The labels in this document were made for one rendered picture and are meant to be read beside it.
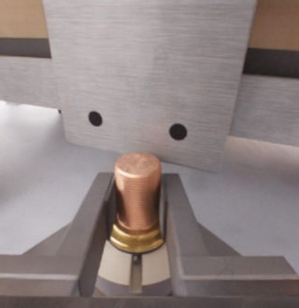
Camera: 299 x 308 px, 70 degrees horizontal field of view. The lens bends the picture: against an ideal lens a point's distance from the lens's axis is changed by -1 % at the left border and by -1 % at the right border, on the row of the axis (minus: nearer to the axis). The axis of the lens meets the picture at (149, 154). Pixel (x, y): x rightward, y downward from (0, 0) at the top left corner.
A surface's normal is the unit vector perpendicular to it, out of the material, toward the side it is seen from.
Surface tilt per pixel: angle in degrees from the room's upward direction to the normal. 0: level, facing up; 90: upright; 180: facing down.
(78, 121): 90
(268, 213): 180
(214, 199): 180
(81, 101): 90
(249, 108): 90
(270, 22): 90
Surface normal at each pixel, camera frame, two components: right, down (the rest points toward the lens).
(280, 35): -0.33, 0.46
